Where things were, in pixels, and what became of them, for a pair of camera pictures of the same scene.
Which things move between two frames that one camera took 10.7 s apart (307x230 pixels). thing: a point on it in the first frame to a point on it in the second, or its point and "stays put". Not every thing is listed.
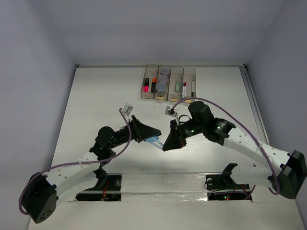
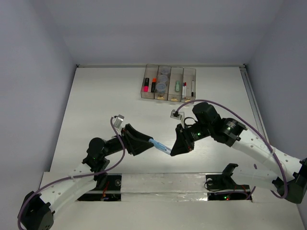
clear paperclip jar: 160,87 stays put
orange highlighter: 153,88 stays put
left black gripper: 140,132 to 135,142
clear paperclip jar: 162,78 stays put
